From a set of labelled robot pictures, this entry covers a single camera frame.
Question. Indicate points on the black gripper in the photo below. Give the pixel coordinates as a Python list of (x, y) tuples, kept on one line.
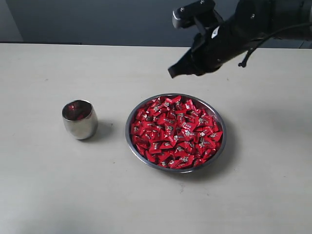
[(209, 52)]

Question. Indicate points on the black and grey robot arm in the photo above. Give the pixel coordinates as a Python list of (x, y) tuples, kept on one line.
[(252, 24)]

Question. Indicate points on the pile of red wrapped candies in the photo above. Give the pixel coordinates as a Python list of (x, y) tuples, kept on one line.
[(176, 132)]

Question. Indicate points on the stainless steel bowl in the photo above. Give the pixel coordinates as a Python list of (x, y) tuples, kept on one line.
[(220, 136)]

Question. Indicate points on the stainless steel cup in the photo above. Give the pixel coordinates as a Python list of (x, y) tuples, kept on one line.
[(82, 129)]

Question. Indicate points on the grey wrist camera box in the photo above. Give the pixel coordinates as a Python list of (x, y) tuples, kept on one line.
[(201, 13)]

